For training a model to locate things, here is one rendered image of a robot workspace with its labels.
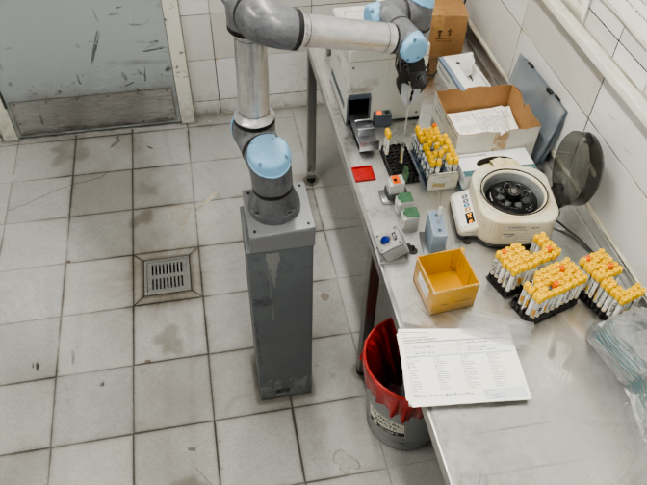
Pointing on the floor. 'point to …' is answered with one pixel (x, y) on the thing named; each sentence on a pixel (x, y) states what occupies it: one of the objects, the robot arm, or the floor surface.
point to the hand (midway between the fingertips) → (408, 103)
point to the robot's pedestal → (280, 317)
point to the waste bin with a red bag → (413, 428)
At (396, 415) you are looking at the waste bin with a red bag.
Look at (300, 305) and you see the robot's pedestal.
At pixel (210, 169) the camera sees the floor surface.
